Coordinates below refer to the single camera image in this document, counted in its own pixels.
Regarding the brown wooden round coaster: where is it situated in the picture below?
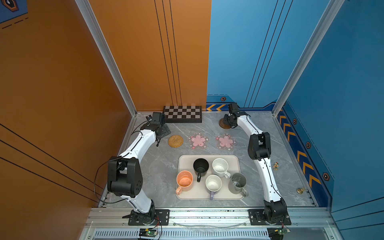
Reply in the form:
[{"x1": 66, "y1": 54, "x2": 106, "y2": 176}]
[{"x1": 219, "y1": 118, "x2": 231, "y2": 130}]

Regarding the pink flower coaster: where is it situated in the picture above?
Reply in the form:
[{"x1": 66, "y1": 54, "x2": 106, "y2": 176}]
[
  {"x1": 216, "y1": 133, "x2": 237, "y2": 151},
  {"x1": 188, "y1": 133, "x2": 209, "y2": 150}
]

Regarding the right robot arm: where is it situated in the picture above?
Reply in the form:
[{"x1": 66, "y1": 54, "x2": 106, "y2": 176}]
[{"x1": 220, "y1": 103, "x2": 290, "y2": 225}]

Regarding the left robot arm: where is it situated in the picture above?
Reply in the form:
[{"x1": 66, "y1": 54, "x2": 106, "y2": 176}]
[{"x1": 107, "y1": 112, "x2": 171, "y2": 225}]

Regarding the woven rattan round coaster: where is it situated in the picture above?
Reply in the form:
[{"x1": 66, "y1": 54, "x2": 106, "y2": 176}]
[{"x1": 168, "y1": 135, "x2": 184, "y2": 148}]

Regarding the black white chessboard box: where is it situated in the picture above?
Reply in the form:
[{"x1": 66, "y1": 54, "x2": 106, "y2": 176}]
[{"x1": 163, "y1": 106, "x2": 202, "y2": 123}]

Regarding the black mug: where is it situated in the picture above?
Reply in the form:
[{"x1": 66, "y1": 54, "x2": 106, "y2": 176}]
[{"x1": 193, "y1": 158, "x2": 210, "y2": 183}]

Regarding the orange pink mug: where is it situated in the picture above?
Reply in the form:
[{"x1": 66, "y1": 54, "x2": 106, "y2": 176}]
[{"x1": 176, "y1": 171, "x2": 194, "y2": 196}]

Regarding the grey mug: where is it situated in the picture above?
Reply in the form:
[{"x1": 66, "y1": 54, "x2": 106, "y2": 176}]
[{"x1": 229, "y1": 173, "x2": 249, "y2": 197}]

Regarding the small gold figurine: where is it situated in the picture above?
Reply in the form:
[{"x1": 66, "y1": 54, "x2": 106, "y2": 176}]
[{"x1": 273, "y1": 162, "x2": 279, "y2": 171}]

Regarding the beige plastic tray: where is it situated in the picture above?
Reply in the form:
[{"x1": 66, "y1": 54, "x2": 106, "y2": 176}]
[{"x1": 177, "y1": 155, "x2": 244, "y2": 200}]

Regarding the small brass bell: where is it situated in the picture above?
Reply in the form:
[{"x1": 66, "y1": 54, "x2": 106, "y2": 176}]
[{"x1": 297, "y1": 188, "x2": 305, "y2": 194}]

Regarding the left green circuit board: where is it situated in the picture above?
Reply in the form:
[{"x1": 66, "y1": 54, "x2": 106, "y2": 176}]
[{"x1": 139, "y1": 229, "x2": 159, "y2": 239}]

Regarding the green circuit board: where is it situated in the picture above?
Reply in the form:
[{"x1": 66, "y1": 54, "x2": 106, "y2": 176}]
[
  {"x1": 139, "y1": 229, "x2": 159, "y2": 239},
  {"x1": 267, "y1": 229, "x2": 291, "y2": 240}
]

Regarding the right green circuit board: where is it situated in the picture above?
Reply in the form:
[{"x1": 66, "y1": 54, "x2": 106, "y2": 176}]
[{"x1": 267, "y1": 229, "x2": 291, "y2": 240}]

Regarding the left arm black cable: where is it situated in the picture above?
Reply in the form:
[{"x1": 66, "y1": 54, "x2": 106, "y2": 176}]
[{"x1": 93, "y1": 155, "x2": 133, "y2": 205}]

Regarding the white mug purple handle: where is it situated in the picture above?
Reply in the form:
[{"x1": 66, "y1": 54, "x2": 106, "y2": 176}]
[{"x1": 205, "y1": 175, "x2": 223, "y2": 201}]

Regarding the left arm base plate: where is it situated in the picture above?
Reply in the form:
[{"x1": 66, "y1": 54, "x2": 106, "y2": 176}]
[{"x1": 128, "y1": 209, "x2": 170, "y2": 226}]

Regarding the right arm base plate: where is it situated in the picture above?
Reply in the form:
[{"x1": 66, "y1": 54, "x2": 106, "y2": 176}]
[{"x1": 248, "y1": 209, "x2": 292, "y2": 226}]

